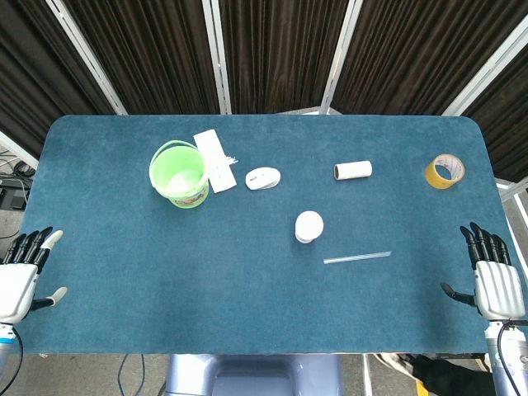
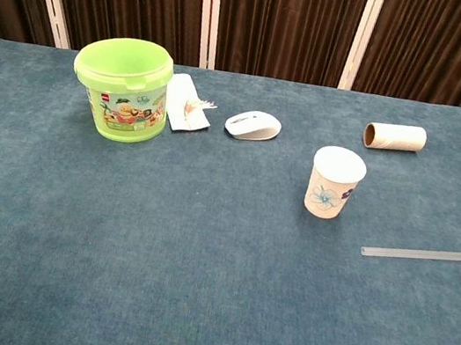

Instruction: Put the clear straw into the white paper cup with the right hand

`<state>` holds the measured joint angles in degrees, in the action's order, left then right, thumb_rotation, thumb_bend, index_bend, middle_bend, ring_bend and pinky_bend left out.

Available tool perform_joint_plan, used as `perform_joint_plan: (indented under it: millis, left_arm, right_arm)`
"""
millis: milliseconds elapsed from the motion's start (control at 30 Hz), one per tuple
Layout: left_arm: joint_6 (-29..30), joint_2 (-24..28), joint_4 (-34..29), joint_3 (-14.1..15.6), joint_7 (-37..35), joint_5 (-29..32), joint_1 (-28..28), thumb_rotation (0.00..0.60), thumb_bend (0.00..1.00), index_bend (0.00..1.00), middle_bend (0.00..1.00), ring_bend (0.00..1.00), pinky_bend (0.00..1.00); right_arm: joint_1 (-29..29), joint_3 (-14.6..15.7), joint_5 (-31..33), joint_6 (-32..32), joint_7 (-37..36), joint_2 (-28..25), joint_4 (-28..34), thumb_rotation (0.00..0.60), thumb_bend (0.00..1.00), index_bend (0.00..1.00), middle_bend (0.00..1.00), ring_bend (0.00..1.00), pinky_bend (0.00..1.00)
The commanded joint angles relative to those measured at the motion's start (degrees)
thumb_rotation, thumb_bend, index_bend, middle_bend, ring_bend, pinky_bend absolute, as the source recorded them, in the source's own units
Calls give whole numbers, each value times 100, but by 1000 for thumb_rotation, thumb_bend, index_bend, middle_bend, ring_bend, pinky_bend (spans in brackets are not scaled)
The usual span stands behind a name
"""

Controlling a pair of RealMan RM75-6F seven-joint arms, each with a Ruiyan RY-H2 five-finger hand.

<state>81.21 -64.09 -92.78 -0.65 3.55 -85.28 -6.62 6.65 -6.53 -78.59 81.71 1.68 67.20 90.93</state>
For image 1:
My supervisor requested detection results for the white partition post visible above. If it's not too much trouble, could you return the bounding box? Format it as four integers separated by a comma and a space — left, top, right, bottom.
319, 0, 364, 115
440, 24, 528, 117
45, 0, 128, 116
0, 130, 40, 168
200, 0, 233, 115

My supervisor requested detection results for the blue-grey robot torso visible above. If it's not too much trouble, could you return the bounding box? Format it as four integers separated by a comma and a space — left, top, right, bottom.
163, 353, 344, 396

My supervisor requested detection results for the blue felt table cover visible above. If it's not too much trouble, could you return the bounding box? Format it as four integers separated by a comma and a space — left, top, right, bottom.
18, 114, 511, 356

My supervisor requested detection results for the blue floor cable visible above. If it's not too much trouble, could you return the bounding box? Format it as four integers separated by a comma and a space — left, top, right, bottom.
116, 353, 148, 396

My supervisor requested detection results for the white paper packet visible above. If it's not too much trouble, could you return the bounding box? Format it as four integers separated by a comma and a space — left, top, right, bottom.
192, 130, 238, 194

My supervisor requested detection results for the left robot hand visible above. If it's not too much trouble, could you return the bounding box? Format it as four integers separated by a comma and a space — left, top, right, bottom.
0, 225, 68, 325

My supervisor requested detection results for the white paper roll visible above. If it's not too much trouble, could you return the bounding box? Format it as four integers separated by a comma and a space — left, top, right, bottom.
332, 159, 374, 182

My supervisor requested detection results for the transparent plastic straw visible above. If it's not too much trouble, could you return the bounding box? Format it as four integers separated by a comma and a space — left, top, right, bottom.
323, 250, 392, 266

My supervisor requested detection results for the dark brown curtain panel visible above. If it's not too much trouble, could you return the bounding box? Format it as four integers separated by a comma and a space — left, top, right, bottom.
336, 0, 528, 116
457, 45, 528, 185
61, 0, 222, 116
0, 0, 119, 158
216, 0, 351, 115

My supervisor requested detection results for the green plastic bucket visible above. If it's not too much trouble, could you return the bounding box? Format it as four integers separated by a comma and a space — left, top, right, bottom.
148, 139, 210, 210

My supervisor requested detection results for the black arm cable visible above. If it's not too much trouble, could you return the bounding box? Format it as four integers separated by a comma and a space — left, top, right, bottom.
497, 319, 528, 396

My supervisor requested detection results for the white computer mouse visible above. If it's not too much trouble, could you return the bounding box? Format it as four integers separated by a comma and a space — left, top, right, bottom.
244, 166, 282, 191

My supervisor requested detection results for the yellow tape roll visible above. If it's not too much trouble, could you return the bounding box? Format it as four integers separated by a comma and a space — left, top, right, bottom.
424, 153, 466, 190

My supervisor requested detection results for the white paper cup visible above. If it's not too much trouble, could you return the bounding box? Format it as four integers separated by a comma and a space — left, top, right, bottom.
294, 210, 324, 245

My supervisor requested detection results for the black bag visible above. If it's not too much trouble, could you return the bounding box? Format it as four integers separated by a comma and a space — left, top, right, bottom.
412, 353, 496, 396

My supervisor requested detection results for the black floor equipment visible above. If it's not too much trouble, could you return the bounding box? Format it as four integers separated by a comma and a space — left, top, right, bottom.
0, 150, 36, 211

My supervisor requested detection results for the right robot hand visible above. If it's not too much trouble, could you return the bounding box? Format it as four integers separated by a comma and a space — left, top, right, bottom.
440, 222, 528, 322

